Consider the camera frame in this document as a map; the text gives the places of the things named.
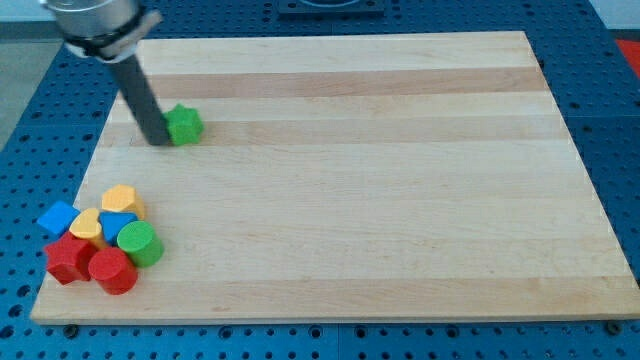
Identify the yellow hexagon block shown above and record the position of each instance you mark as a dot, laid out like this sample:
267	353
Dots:
123	198

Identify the blue triangle block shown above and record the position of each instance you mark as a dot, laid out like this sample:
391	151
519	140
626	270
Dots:
113	222

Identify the red cylinder block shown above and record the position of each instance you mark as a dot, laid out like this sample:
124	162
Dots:
113	271

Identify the green cylinder block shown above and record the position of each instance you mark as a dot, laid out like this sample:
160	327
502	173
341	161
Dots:
141	244

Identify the wooden board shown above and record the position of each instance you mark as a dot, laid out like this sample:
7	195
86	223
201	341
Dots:
373	178

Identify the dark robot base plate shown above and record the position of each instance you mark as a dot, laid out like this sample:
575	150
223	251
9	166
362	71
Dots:
329	7

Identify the green star block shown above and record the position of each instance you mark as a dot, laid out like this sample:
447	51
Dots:
184	125

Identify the yellow heart block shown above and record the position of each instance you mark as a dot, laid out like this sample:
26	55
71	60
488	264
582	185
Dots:
87	226

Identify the blue cube block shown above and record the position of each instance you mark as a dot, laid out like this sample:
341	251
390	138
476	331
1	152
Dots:
58	218

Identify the red star block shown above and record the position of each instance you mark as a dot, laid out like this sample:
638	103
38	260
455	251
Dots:
68	259

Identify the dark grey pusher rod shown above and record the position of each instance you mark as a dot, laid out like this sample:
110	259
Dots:
138	95

